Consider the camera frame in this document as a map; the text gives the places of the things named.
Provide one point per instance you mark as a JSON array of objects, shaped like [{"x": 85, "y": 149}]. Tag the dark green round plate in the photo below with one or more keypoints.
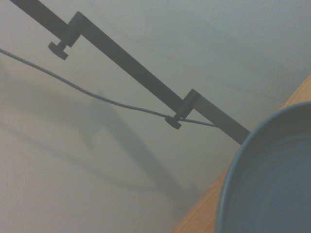
[{"x": 267, "y": 182}]

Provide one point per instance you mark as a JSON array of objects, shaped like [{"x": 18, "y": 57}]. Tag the black tripod stand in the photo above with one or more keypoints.
[{"x": 136, "y": 68}]

